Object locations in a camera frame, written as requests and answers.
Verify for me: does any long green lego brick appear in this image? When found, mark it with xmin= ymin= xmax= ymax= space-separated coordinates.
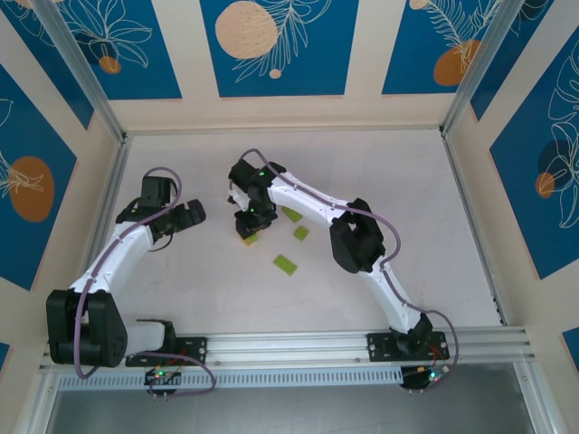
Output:
xmin=272 ymin=254 xmax=300 ymax=276

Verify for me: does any left controller board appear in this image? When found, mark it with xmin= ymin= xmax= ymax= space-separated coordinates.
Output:
xmin=143 ymin=366 xmax=185 ymax=391

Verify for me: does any controller board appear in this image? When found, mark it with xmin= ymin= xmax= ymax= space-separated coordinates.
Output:
xmin=143 ymin=366 xmax=185 ymax=391
xmin=400 ymin=364 xmax=452 ymax=392

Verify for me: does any grey metal panel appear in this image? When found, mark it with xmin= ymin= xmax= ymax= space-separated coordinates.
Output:
xmin=43 ymin=361 xmax=551 ymax=434

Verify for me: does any right controller board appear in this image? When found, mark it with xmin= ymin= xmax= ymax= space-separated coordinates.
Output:
xmin=400 ymin=364 xmax=452 ymax=392

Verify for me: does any aluminium side rail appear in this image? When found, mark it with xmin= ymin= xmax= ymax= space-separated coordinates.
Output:
xmin=62 ymin=134 xmax=133 ymax=338
xmin=441 ymin=133 xmax=510 ymax=327

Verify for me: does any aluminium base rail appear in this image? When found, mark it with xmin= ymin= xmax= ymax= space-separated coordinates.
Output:
xmin=38 ymin=325 xmax=538 ymax=375

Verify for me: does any slotted grey cable duct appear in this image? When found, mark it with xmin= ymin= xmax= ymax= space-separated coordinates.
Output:
xmin=56 ymin=364 xmax=404 ymax=392

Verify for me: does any aluminium frame post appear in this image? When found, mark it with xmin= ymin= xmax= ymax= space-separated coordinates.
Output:
xmin=32 ymin=0 xmax=127 ymax=142
xmin=441 ymin=0 xmax=517 ymax=137

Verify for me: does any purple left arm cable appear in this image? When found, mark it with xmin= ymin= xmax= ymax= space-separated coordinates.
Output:
xmin=74 ymin=166 xmax=217 ymax=399

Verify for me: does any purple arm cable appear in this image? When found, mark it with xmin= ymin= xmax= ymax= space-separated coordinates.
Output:
xmin=74 ymin=166 xmax=217 ymax=399
xmin=237 ymin=148 xmax=462 ymax=377

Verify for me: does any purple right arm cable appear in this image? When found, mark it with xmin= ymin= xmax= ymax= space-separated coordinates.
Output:
xmin=237 ymin=148 xmax=462 ymax=377

